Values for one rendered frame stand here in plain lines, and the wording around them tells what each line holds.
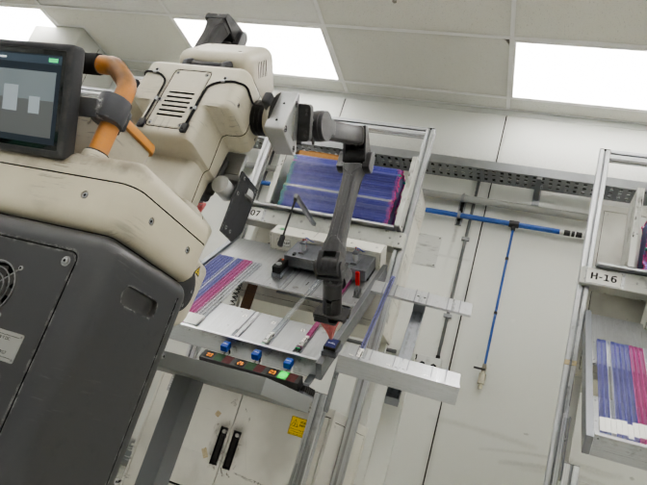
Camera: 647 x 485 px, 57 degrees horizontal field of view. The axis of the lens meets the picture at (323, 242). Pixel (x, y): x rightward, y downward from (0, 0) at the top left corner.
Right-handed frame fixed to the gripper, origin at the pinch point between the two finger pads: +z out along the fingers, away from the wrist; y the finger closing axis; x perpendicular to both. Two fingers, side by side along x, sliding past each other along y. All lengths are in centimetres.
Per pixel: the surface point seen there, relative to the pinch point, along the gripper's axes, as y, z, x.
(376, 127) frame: 21, -34, -113
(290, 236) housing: 41, 1, -61
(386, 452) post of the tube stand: -23.2, 26.7, 13.9
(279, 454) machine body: 16, 49, 7
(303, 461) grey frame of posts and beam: -1.8, 26.2, 26.5
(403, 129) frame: 9, -34, -113
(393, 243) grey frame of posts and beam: 0, 1, -71
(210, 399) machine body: 47, 42, -1
